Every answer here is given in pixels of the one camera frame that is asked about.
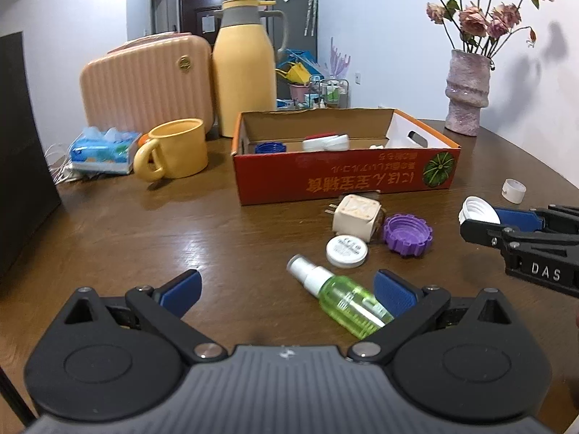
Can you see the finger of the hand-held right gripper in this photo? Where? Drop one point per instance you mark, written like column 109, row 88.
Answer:
column 481, row 230
column 520, row 219

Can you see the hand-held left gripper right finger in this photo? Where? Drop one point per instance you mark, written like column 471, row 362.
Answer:
column 398, row 294

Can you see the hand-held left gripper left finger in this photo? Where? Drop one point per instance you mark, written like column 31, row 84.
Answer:
column 181, row 291

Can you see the white ridged cap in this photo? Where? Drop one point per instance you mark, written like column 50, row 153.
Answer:
column 477, row 210

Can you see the purple ridged cap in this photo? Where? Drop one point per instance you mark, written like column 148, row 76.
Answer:
column 398, row 246

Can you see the green spray bottle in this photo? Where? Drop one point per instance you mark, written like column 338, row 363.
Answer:
column 348, row 300

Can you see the white round cap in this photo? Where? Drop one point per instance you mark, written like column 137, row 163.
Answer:
column 346, row 251

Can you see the red cardboard box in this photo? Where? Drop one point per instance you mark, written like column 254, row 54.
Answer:
column 316, row 181

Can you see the red and white lint brush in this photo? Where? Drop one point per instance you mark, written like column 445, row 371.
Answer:
column 323, row 143

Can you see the blue ridged cap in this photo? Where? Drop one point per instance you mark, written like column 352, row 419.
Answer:
column 270, row 147

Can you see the white tape roll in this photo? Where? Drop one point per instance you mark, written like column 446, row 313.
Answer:
column 513, row 192

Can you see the cream charger plug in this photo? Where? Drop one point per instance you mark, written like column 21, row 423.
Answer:
column 355, row 214

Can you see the pink textured vase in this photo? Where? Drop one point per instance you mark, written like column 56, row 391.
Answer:
column 466, row 95

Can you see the yellow mug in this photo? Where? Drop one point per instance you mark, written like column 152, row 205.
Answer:
column 181, row 153

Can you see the small orange fruit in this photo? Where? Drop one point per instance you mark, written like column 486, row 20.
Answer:
column 142, row 139

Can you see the blue tissue pack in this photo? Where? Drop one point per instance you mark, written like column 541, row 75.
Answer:
column 99, row 153

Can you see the black paper bag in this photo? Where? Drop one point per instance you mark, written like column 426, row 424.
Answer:
column 22, row 167

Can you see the pink ribbed suitcase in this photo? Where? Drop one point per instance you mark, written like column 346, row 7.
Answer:
column 135, row 90

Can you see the dried pink roses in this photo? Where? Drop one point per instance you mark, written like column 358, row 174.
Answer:
column 475, row 16

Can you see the yellow thermos jug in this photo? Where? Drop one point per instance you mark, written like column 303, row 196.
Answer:
column 244, row 81

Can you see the purple feather decoration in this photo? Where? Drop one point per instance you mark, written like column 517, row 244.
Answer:
column 340, row 61

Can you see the pink flower pot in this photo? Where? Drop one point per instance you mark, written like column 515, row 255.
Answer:
column 298, row 92

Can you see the yellow watering can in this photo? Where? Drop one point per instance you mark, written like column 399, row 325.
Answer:
column 298, row 74

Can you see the white paper notice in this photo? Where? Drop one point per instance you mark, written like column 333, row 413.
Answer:
column 208, row 24

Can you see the grey refrigerator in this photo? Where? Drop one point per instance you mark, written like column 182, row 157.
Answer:
column 296, row 31

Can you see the dark brown door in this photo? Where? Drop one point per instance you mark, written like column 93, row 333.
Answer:
column 192, row 13

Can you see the white folded umbrella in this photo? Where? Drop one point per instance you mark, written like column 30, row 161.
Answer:
column 308, row 9
column 315, row 4

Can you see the grey side door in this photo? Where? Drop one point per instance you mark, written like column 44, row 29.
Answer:
column 158, row 9

